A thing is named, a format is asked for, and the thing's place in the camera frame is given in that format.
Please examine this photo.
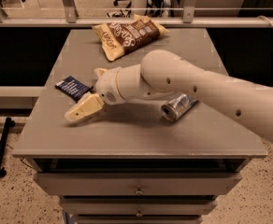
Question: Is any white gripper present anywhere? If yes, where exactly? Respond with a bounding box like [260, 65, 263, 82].
[65, 67, 124, 122]

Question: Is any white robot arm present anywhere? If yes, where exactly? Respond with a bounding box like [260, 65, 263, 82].
[65, 49, 273, 143]

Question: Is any dark blue rxbar wrapper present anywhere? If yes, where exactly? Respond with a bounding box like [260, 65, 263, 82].
[54, 76, 92, 102]

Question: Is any brown sunchips bag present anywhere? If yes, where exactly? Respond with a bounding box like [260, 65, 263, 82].
[92, 14, 168, 62]

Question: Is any silver drink can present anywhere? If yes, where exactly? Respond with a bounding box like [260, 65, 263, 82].
[161, 94, 198, 122]

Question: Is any grey drawer cabinet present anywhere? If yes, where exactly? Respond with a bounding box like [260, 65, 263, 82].
[14, 30, 266, 224]

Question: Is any top grey drawer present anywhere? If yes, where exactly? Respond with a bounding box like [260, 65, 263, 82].
[34, 173, 241, 196]

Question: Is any grey drawer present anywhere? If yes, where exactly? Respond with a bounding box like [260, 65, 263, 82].
[34, 173, 241, 196]
[60, 198, 218, 216]

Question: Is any black stand leg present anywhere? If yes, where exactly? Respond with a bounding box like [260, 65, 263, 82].
[0, 118, 15, 177]

